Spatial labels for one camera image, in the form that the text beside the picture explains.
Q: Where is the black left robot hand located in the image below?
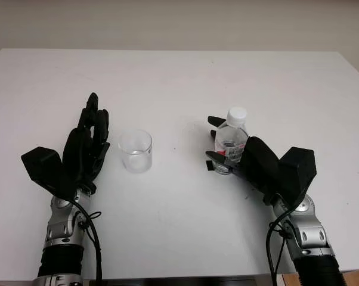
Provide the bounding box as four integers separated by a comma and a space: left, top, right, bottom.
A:
62, 92, 111, 194

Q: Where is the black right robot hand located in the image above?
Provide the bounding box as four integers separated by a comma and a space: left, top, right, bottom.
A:
205, 115, 284, 207

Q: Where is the clear plastic water bottle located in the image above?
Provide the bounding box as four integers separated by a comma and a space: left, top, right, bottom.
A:
213, 106, 248, 175

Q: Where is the clear glass cup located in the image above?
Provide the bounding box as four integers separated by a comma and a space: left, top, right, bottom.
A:
118, 129, 153, 174

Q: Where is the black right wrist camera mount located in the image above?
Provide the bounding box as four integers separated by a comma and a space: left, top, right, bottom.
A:
277, 146, 317, 209

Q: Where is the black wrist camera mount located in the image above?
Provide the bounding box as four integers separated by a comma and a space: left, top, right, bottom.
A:
20, 146, 79, 201
277, 146, 317, 209

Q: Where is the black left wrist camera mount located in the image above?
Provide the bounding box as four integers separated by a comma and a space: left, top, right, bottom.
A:
20, 146, 79, 201

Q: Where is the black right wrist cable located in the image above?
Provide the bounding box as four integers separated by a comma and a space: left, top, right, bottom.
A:
265, 205, 296, 286

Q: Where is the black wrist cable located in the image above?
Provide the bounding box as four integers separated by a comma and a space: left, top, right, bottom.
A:
69, 201, 103, 286
265, 205, 296, 286

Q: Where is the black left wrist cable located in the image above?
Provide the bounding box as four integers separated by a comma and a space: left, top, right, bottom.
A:
69, 201, 103, 286

